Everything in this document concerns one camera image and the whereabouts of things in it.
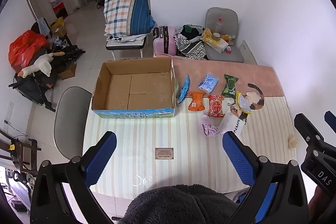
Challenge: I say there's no green snack packet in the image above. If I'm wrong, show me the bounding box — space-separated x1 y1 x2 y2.
221 74 239 99

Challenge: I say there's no folded white sheet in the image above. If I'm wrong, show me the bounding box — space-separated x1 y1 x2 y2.
106 34 147 43

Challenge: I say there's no grey shell chair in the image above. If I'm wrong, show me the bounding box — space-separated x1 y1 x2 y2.
54 86 92 160

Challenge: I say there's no brown label patch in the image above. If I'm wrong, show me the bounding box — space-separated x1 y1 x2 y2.
155 147 174 160

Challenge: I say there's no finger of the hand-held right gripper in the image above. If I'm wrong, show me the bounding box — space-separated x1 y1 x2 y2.
294 113 324 152
324 111 336 133

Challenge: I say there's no dark clothes bundle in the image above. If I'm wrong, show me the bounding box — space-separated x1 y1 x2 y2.
181 25 204 39

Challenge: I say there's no white tissue box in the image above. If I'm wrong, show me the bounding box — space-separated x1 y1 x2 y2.
210 38 229 53

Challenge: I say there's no wooden door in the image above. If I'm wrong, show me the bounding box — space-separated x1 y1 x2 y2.
21 0 40 22

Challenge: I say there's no light blue cloth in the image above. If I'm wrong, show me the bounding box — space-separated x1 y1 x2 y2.
37 17 51 37

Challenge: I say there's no white-framed black bench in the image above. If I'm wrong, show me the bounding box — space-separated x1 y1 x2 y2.
106 35 147 60

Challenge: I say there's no dark fleece garment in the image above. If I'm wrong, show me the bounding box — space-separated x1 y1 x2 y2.
118 183 242 224

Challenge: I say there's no pink plush mat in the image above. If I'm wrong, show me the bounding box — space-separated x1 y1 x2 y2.
172 57 285 97

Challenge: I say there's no dark wooden chair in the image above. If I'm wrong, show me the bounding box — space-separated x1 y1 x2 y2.
0 130 42 174

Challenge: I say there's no yellow plastic bag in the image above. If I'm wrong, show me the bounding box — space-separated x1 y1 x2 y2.
202 28 218 45

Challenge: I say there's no grey padded chair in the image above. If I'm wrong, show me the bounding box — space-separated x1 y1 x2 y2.
203 7 244 63

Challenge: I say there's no folded plaid quilt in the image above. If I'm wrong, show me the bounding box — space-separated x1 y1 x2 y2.
103 0 156 37

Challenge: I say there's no blue wipes packet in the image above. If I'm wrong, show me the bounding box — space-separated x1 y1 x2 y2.
176 74 190 107

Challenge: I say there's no striped mat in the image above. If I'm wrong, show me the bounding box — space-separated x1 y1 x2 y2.
83 94 298 199

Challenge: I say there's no small brown cardboard box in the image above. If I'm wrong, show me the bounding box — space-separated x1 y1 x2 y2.
57 63 77 80

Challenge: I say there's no pink suitcase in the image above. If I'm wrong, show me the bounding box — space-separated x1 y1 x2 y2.
153 26 177 56

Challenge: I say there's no blue white tissue packet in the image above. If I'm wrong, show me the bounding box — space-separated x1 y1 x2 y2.
198 73 219 94

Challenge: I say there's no white goose plush toy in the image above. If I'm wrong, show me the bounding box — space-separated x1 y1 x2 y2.
18 52 65 79

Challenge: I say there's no low white wall socket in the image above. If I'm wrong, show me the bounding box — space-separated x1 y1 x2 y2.
4 101 13 125

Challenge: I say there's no person's right forearm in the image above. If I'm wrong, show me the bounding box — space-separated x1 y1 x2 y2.
308 183 324 224

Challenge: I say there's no red plastic bag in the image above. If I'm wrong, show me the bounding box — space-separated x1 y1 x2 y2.
8 30 48 73

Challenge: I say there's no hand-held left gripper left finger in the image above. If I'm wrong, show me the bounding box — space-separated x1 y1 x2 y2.
30 131 117 224

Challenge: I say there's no purple cloth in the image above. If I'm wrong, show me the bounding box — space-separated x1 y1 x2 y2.
201 113 221 138

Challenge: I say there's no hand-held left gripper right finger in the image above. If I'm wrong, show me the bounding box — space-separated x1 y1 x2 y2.
222 131 309 224

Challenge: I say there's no black stroller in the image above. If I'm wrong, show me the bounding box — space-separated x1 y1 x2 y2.
9 44 86 113

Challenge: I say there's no orange snack packet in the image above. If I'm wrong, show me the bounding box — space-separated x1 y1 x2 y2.
188 91 206 111

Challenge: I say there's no calico cat figure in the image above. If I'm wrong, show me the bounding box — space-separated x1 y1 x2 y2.
227 83 265 115

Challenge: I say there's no white pouch black lettering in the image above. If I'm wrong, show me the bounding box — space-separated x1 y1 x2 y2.
218 110 247 135

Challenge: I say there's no clear plastic bottle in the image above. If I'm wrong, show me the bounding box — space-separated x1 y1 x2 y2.
213 18 223 35

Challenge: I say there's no clear yellow-rimmed bag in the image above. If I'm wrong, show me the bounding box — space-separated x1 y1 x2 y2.
234 91 253 115

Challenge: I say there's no red snack packet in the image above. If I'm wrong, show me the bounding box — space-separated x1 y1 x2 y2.
207 94 226 118

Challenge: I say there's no patterned tote bag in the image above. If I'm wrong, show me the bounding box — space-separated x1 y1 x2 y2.
174 25 208 60

